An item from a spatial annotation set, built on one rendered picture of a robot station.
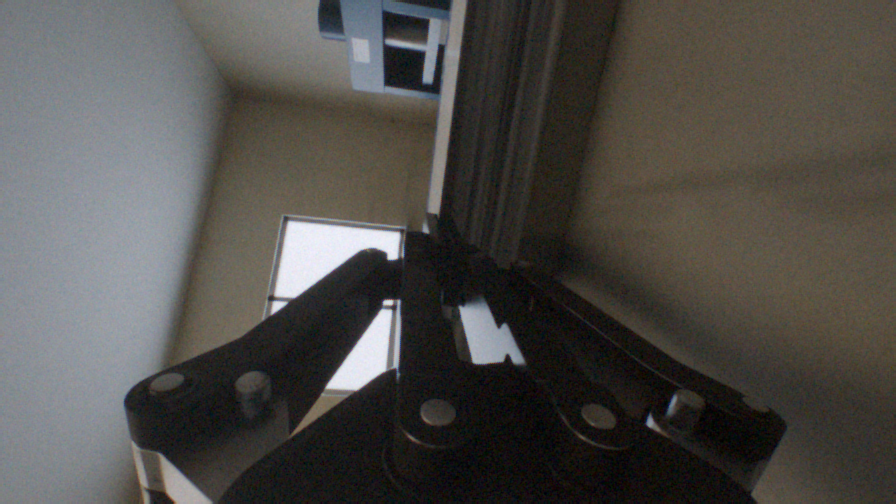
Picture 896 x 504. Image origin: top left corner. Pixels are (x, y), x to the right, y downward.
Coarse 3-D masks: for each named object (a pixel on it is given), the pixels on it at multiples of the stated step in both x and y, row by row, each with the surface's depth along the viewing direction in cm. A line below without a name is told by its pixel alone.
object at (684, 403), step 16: (672, 400) 8; (688, 400) 7; (656, 416) 8; (672, 416) 8; (688, 416) 7; (672, 432) 7; (688, 432) 7; (704, 432) 8; (688, 448) 7; (704, 448) 7; (720, 448) 7; (736, 448) 7; (720, 464) 7; (736, 464) 7; (752, 464) 7; (736, 480) 6; (752, 480) 7
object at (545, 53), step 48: (480, 0) 20; (528, 0) 20; (576, 0) 20; (480, 48) 21; (528, 48) 21; (576, 48) 21; (480, 96) 22; (528, 96) 22; (576, 96) 22; (480, 144) 23; (528, 144) 23; (576, 144) 23; (480, 192) 24; (528, 192) 24; (480, 240) 25; (528, 240) 25
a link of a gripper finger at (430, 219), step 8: (424, 216) 22; (432, 216) 21; (424, 224) 21; (432, 224) 19; (432, 232) 17; (440, 232) 17; (440, 240) 16; (432, 248) 15; (440, 248) 15; (432, 256) 15; (440, 256) 15; (440, 264) 16; (440, 272) 16; (440, 280) 16; (440, 288) 16; (440, 296) 16
